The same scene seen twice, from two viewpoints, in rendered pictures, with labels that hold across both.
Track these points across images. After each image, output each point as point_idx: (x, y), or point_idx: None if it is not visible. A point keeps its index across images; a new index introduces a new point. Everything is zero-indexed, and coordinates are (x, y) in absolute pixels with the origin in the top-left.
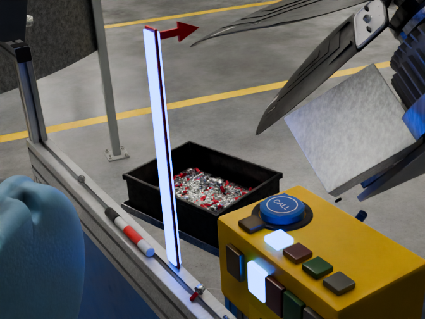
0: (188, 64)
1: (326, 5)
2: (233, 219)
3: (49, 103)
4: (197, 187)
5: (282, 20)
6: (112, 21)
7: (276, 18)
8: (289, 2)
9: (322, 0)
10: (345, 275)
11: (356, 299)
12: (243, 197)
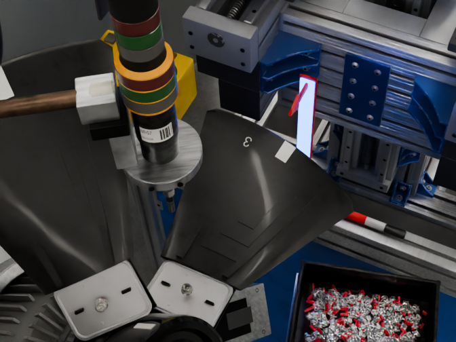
0: None
1: (202, 197)
2: (182, 58)
3: None
4: (375, 336)
5: (217, 134)
6: None
7: (235, 157)
8: (250, 209)
9: (214, 214)
10: (108, 40)
11: (102, 37)
12: (295, 296)
